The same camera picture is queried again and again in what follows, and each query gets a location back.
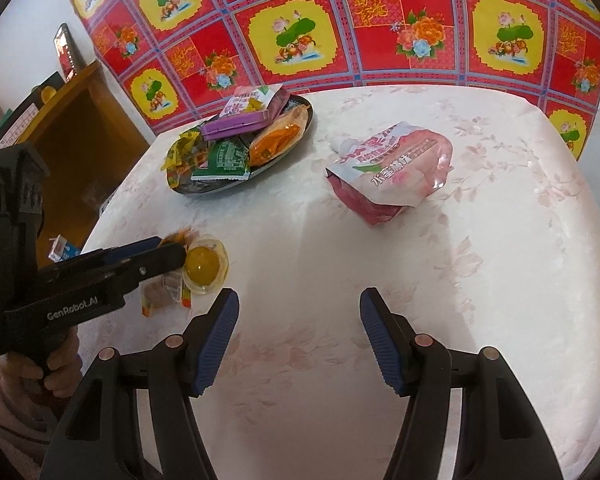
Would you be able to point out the clear orange snack packet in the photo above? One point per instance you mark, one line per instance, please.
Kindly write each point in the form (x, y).
(162, 292)

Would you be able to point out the orange beige snack packet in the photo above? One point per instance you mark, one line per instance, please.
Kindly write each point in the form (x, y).
(275, 140)

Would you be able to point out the yellow jelly cup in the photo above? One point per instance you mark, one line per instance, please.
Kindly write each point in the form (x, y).
(205, 265)

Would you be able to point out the purple snack tray packet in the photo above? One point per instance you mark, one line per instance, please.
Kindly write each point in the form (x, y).
(230, 127)

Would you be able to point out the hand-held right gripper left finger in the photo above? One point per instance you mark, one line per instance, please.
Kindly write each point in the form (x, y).
(215, 345)

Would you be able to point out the person's left forearm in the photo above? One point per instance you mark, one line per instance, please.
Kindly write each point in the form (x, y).
(5, 425)

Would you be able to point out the red floral printed cloth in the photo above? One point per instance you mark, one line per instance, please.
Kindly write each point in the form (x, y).
(380, 35)

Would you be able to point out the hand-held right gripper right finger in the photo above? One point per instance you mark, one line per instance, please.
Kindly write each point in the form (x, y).
(380, 342)

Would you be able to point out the black phone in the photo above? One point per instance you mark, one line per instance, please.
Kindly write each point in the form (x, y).
(65, 52)

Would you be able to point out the wooden cabinet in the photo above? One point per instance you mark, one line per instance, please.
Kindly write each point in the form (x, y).
(95, 135)

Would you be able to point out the blue patterned ceramic plate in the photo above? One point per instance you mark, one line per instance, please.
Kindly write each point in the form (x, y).
(205, 189)

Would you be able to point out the small yellow object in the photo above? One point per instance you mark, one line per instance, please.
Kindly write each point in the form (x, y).
(47, 94)

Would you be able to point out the small blue white carton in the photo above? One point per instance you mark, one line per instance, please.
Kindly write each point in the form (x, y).
(62, 248)

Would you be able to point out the yellow green candy packet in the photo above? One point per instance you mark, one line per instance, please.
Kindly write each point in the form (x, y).
(185, 155)

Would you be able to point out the white floral tablecloth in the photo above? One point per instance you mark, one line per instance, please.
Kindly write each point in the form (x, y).
(505, 285)

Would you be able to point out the green red-label snack packet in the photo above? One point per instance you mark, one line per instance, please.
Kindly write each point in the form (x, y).
(225, 160)

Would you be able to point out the large pink jelly pouch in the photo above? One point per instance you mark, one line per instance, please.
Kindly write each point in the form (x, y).
(395, 175)

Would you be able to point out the black box with pink label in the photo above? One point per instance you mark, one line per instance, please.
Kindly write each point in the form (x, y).
(25, 115)

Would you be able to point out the person's left hand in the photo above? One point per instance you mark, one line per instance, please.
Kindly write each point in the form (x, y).
(62, 360)

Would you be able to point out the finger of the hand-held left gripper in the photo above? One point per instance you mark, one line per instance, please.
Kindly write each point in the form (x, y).
(160, 265)
(135, 249)

